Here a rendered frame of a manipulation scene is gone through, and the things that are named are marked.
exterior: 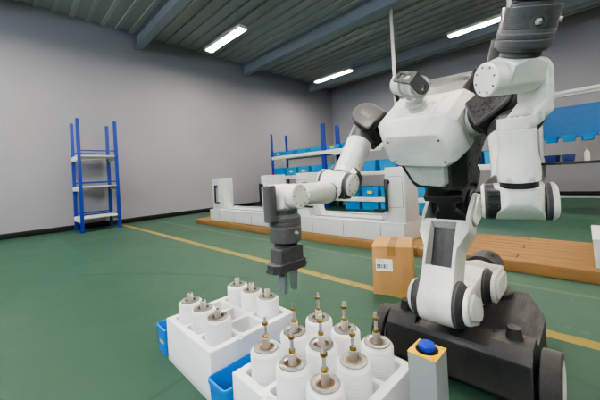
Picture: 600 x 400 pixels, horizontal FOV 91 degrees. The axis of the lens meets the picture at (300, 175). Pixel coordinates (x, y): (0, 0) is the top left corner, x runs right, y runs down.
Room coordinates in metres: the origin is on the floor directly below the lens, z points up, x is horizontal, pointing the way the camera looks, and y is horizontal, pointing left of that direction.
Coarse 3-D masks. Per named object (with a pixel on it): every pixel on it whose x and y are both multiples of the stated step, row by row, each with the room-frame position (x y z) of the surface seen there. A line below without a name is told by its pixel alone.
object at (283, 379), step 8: (304, 368) 0.79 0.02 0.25; (280, 376) 0.77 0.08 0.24; (288, 376) 0.77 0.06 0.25; (296, 376) 0.77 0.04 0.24; (304, 376) 0.77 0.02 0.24; (280, 384) 0.78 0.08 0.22; (288, 384) 0.76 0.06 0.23; (296, 384) 0.76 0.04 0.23; (304, 384) 0.77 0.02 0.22; (280, 392) 0.78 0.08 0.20; (288, 392) 0.76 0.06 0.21; (296, 392) 0.76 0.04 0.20; (304, 392) 0.77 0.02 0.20
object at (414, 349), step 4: (416, 344) 0.76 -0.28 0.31; (412, 348) 0.74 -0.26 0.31; (416, 348) 0.74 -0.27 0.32; (420, 348) 0.74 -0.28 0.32; (436, 348) 0.74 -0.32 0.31; (440, 348) 0.74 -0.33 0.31; (444, 348) 0.73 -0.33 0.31; (412, 352) 0.73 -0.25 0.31; (416, 352) 0.73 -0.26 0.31; (420, 352) 0.72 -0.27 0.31; (424, 352) 0.72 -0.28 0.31; (432, 352) 0.72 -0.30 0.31; (436, 352) 0.72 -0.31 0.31; (440, 352) 0.72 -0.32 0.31; (444, 352) 0.72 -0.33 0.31; (424, 356) 0.71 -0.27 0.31; (428, 356) 0.71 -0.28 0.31; (432, 356) 0.71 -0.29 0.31; (436, 356) 0.70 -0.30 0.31; (440, 356) 0.71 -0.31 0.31; (432, 360) 0.69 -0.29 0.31; (436, 360) 0.69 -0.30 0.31
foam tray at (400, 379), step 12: (396, 360) 0.91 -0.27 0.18; (240, 372) 0.89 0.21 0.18; (396, 372) 0.85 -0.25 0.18; (408, 372) 0.86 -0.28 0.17; (240, 384) 0.86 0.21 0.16; (252, 384) 0.84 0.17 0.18; (384, 384) 0.81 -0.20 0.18; (396, 384) 0.81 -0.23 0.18; (408, 384) 0.86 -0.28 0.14; (240, 396) 0.87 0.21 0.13; (252, 396) 0.82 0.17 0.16; (264, 396) 0.79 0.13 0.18; (276, 396) 0.83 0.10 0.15; (372, 396) 0.77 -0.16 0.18; (384, 396) 0.77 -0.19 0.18; (396, 396) 0.81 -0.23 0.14; (408, 396) 0.86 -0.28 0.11
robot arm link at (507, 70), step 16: (544, 32) 0.50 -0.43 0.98; (496, 48) 0.55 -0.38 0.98; (512, 48) 0.52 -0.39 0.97; (528, 48) 0.51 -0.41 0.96; (544, 48) 0.51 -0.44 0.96; (496, 64) 0.54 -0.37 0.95; (512, 64) 0.53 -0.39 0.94; (528, 64) 0.53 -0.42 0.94; (544, 64) 0.53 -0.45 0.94; (480, 80) 0.58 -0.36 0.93; (496, 80) 0.54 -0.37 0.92; (512, 80) 0.54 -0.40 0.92; (528, 80) 0.54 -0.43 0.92
